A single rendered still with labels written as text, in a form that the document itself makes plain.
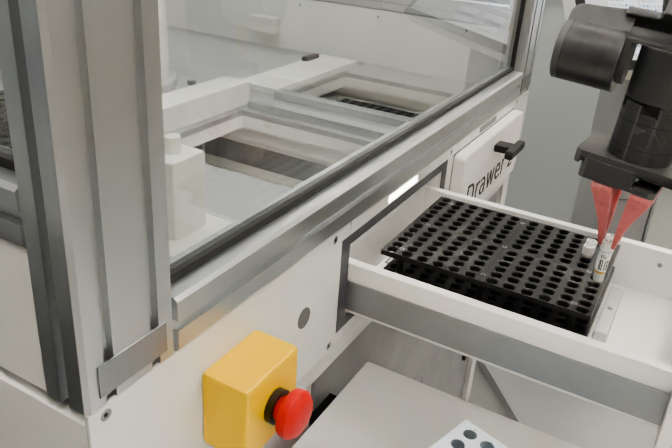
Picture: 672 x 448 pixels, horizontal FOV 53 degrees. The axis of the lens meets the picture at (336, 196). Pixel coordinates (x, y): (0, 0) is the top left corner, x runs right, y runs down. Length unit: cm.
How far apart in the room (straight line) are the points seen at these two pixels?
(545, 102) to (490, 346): 174
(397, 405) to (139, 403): 33
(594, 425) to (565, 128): 96
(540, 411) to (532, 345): 128
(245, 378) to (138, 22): 27
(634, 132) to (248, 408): 41
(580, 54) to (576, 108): 170
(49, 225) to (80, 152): 5
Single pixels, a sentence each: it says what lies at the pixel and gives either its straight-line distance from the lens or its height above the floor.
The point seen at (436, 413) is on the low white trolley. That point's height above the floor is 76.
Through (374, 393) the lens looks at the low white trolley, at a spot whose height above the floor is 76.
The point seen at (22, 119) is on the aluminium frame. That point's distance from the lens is 39.
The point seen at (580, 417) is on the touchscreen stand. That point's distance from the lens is 197.
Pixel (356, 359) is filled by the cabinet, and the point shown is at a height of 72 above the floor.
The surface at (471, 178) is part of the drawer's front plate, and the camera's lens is 100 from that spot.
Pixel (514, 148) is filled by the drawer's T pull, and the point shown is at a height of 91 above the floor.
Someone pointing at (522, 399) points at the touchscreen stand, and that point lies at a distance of 197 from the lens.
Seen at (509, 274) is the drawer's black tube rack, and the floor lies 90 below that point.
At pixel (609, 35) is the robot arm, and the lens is 67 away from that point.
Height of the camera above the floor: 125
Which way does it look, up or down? 24 degrees down
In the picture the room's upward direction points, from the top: 4 degrees clockwise
